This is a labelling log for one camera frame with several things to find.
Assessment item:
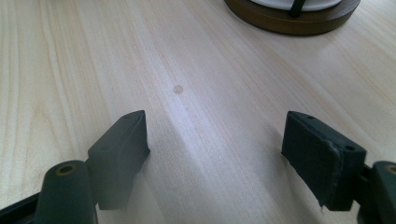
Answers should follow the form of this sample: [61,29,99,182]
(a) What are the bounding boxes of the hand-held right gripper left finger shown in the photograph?
[87,109,151,211]

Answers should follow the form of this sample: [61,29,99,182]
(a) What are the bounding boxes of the wooden cup holder black rods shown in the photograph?
[223,0,361,36]

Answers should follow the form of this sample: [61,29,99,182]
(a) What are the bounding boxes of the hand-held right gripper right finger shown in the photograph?
[281,110,368,212]

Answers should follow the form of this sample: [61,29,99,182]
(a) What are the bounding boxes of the stack of white cups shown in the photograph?
[249,0,344,12]

